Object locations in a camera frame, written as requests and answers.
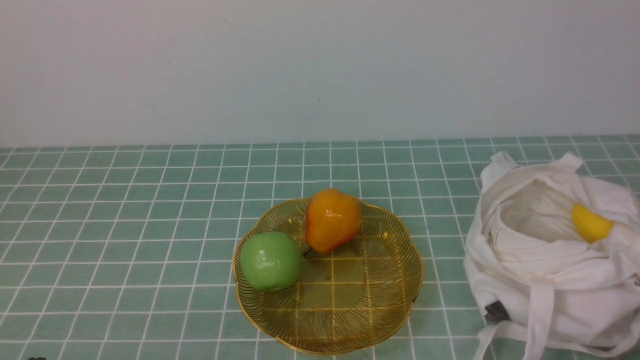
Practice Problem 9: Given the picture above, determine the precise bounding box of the green apple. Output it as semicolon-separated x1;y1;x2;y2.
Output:
240;231;303;292

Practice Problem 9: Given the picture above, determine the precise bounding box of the gold wire fruit basket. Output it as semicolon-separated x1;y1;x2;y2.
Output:
233;198;425;356

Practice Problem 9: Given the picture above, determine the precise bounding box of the orange pear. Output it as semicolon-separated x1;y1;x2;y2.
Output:
305;187;363;255

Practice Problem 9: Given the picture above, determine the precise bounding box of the white cloth bag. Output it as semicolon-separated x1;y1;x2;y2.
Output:
463;151;639;360

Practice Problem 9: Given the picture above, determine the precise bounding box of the yellow lemon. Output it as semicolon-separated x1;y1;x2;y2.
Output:
571;202;615;244

